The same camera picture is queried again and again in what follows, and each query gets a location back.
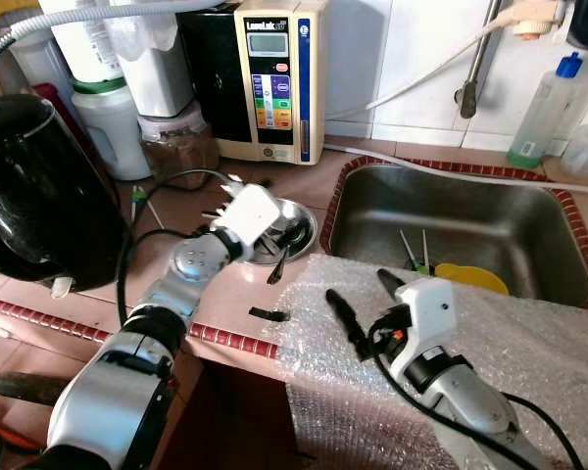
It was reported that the black electric kettle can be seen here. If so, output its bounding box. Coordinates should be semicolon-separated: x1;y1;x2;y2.
0;93;128;293

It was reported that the white faucet hose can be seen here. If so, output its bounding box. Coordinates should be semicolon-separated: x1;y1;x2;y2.
325;15;520;123

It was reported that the steel bowl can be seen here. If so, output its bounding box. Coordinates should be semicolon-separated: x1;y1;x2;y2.
245;196;319;267

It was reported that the dark red plastic container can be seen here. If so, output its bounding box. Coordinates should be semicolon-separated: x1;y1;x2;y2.
31;82;89;148

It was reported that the jar with brown contents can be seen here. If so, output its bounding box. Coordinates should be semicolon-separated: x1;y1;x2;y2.
137;103;221;187

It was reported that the beige water ionizer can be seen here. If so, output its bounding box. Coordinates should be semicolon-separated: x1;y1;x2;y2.
176;0;329;165

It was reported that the beige faucet diverter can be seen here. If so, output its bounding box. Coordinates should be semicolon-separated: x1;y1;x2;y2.
510;0;567;42

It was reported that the white chopsticks green tip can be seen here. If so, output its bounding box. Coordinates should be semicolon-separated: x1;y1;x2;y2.
127;184;166;231

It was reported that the black handled spoon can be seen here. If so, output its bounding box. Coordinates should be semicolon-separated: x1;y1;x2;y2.
267;225;310;287

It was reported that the steel sink basin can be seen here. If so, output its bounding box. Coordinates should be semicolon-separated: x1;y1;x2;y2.
323;162;588;306

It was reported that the thin white tube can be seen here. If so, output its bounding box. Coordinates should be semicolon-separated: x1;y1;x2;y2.
323;144;588;197

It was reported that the white filter cartridge green band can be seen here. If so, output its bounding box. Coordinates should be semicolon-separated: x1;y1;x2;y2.
37;0;123;91

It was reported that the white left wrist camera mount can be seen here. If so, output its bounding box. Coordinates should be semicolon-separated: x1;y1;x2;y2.
204;176;285;238

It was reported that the white plastic jug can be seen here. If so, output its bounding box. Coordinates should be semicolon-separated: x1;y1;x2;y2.
71;83;153;182

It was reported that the black tape strip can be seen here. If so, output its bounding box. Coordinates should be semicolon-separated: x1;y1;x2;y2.
248;306;291;323

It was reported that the bubble wrap sheet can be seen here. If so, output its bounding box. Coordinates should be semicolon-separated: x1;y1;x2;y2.
274;253;588;470

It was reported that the steel faucet pipe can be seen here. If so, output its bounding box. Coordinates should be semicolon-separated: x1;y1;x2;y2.
456;0;506;120

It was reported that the clear plastic cup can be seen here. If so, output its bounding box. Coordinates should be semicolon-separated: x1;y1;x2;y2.
561;122;588;177

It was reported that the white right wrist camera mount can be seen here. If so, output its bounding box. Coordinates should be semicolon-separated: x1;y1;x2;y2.
392;276;457;368

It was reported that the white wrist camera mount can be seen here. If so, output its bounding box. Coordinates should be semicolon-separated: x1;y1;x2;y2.
204;176;285;238
392;276;457;368

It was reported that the dish soap bottle blue cap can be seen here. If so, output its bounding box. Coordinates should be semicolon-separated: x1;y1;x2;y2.
507;52;584;169

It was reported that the yellow plastic bowl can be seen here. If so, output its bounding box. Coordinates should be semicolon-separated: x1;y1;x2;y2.
433;261;511;297

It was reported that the white chopsticks green blue joint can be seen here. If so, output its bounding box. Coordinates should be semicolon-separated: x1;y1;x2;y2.
399;228;434;277

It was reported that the dark wooden stick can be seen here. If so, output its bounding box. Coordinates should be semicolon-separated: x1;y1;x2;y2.
0;372;70;407

